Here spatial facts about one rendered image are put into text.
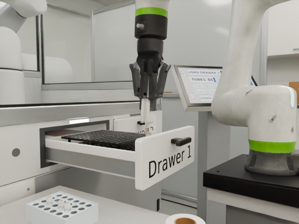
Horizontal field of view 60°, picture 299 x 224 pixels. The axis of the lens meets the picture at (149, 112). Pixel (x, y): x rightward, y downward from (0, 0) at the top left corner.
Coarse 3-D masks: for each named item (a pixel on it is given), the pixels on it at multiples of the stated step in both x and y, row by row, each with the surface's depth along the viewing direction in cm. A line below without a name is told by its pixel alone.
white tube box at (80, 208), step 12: (60, 192) 60; (36, 204) 54; (48, 204) 53; (72, 204) 53; (84, 204) 53; (96, 204) 53; (36, 216) 51; (48, 216) 49; (60, 216) 48; (72, 216) 48; (84, 216) 50; (96, 216) 53
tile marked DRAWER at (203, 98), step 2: (200, 96) 142; (202, 96) 143; (204, 96) 143; (206, 96) 143; (208, 96) 144; (210, 96) 144; (212, 96) 144; (200, 98) 141; (202, 98) 142; (204, 98) 142; (206, 98) 142; (208, 98) 143; (210, 98) 143; (212, 98) 143; (202, 100) 141; (204, 100) 141; (206, 100) 141; (208, 100) 142; (210, 100) 142
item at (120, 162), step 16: (48, 144) 73; (64, 144) 69; (80, 144) 66; (48, 160) 73; (64, 160) 69; (80, 160) 66; (96, 160) 63; (112, 160) 60; (128, 160) 58; (128, 176) 59
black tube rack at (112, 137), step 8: (64, 136) 76; (72, 136) 76; (80, 136) 75; (88, 136) 75; (96, 136) 75; (104, 136) 75; (112, 136) 76; (120, 136) 75; (128, 136) 75; (136, 136) 75; (88, 144) 79; (96, 144) 78; (104, 144) 78; (112, 144) 65; (128, 144) 78
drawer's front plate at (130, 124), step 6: (114, 120) 98; (120, 120) 99; (126, 120) 102; (132, 120) 106; (138, 120) 109; (114, 126) 98; (120, 126) 99; (126, 126) 102; (132, 126) 106; (138, 126) 110; (144, 126) 113; (150, 126) 118
